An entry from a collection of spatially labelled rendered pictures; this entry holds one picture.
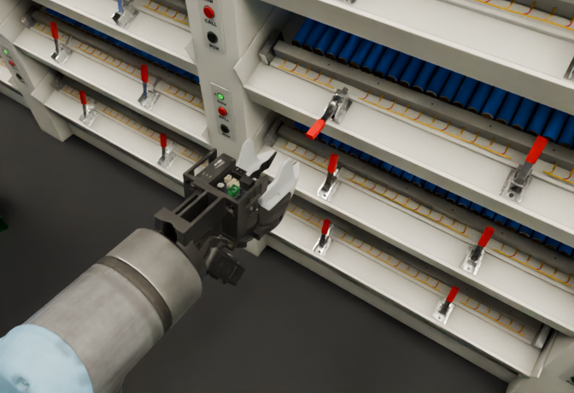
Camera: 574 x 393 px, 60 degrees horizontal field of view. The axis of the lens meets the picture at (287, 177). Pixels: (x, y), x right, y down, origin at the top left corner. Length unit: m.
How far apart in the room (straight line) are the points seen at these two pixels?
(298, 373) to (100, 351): 0.73
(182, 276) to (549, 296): 0.60
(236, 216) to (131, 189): 0.93
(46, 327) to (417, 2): 0.49
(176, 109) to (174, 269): 0.64
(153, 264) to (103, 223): 0.91
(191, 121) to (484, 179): 0.58
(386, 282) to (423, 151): 0.39
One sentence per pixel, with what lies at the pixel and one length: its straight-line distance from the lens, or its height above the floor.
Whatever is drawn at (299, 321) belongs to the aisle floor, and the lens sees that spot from 1.15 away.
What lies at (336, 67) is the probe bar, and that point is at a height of 0.59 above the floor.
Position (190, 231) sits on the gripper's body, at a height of 0.68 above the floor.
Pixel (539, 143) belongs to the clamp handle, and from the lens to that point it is 0.66.
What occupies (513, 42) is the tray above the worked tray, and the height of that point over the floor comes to 0.75.
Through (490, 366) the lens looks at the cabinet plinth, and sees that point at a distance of 1.17.
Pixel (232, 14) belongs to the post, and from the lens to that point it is 0.73.
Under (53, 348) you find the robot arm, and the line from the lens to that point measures 0.43.
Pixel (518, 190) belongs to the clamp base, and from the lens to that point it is 0.71.
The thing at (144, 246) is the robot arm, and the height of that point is 0.68.
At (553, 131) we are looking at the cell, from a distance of 0.73.
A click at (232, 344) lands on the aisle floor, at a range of 1.14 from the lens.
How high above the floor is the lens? 1.06
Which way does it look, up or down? 51 degrees down
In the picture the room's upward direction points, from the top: straight up
